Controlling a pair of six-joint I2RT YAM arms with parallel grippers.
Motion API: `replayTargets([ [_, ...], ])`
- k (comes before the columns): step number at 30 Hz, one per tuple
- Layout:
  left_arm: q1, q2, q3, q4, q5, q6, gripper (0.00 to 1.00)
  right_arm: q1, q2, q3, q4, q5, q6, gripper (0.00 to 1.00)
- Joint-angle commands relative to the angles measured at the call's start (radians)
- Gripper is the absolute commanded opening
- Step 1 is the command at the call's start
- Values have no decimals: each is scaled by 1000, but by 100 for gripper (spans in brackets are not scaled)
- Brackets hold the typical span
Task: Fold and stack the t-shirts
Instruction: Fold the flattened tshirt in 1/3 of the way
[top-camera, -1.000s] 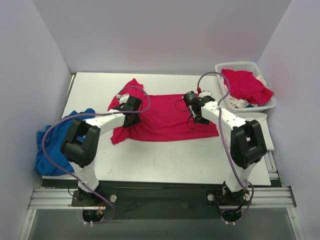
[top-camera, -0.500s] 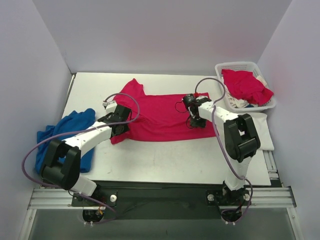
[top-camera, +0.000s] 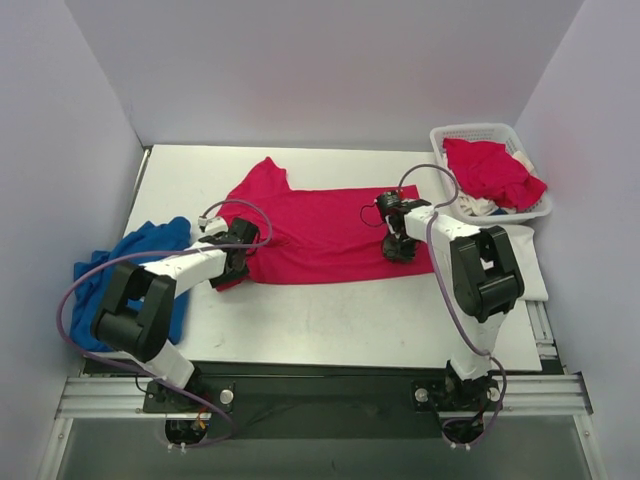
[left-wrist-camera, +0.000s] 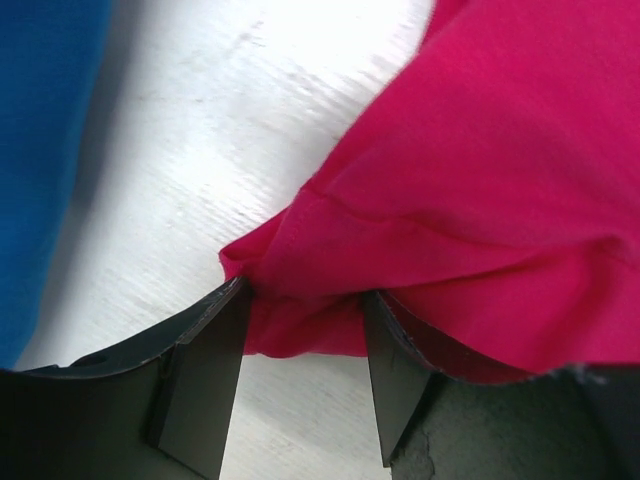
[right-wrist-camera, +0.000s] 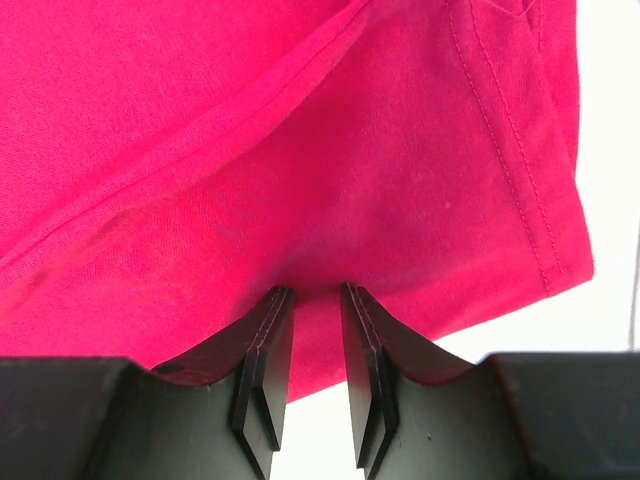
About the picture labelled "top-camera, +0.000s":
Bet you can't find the pink t shirt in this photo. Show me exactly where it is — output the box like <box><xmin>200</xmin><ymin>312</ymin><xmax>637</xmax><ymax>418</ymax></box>
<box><xmin>218</xmin><ymin>157</ymin><xmax>433</xmax><ymax>285</ymax></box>
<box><xmin>443</xmin><ymin>138</ymin><xmax>547</xmax><ymax>212</ymax></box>

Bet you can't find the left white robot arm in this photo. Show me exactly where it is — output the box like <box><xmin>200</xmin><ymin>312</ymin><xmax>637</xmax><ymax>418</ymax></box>
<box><xmin>91</xmin><ymin>218</ymin><xmax>259</xmax><ymax>412</ymax></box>

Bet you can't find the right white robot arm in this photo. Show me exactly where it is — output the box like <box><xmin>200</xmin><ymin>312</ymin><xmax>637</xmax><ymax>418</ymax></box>
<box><xmin>375</xmin><ymin>190</ymin><xmax>524</xmax><ymax>408</ymax></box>

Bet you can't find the pink t shirt in basket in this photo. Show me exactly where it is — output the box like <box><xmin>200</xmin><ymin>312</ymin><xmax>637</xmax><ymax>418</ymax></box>
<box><xmin>443</xmin><ymin>138</ymin><xmax>547</xmax><ymax>212</ymax></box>

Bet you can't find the white folded t shirt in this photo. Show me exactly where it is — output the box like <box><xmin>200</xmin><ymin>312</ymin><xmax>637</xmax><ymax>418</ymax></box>
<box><xmin>503</xmin><ymin>225</ymin><xmax>549</xmax><ymax>302</ymax></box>

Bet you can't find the white plastic basket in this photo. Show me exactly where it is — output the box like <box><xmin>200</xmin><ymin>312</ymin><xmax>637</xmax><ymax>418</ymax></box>
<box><xmin>430</xmin><ymin>123</ymin><xmax>552</xmax><ymax>225</ymax></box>

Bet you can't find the blue t shirt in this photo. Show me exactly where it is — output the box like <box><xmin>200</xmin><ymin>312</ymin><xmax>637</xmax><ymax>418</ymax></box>
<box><xmin>68</xmin><ymin>215</ymin><xmax>193</xmax><ymax>354</ymax></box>

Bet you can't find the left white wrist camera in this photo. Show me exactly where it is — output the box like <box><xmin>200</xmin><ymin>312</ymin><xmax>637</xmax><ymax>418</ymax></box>
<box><xmin>197</xmin><ymin>216</ymin><xmax>228</xmax><ymax>236</ymax></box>

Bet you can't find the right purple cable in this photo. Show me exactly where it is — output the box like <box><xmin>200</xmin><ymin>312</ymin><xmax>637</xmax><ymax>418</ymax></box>
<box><xmin>397</xmin><ymin>163</ymin><xmax>508</xmax><ymax>446</ymax></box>

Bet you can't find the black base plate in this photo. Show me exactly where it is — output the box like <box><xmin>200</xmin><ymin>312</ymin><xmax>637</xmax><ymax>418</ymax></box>
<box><xmin>142</xmin><ymin>362</ymin><xmax>506</xmax><ymax>443</ymax></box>

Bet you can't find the aluminium frame rail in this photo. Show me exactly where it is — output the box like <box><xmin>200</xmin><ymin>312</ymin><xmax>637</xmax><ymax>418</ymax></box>
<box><xmin>37</xmin><ymin>299</ymin><xmax>595</xmax><ymax>480</ymax></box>

